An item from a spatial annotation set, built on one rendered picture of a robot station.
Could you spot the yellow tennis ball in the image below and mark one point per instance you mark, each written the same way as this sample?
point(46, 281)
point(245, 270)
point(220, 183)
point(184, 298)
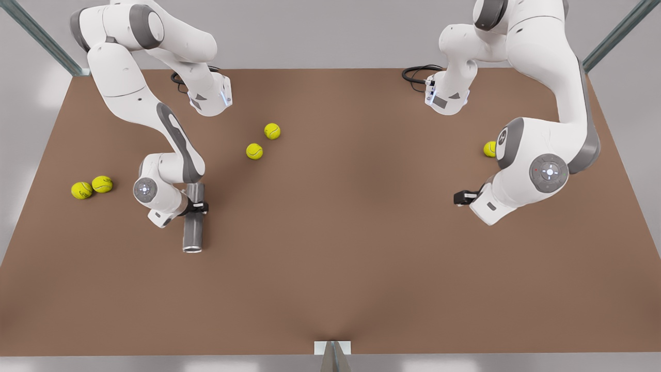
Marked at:
point(272, 130)
point(489, 149)
point(102, 184)
point(254, 151)
point(81, 190)

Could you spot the silver frame post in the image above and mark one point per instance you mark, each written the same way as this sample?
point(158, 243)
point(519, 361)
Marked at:
point(333, 357)
point(617, 33)
point(44, 39)

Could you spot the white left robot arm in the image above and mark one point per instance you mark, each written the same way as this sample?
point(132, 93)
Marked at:
point(542, 57)

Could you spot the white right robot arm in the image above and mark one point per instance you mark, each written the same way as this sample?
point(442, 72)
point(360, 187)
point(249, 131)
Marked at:
point(124, 88)

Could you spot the grey tennis ball tube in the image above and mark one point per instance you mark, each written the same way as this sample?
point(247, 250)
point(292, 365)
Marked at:
point(193, 219)

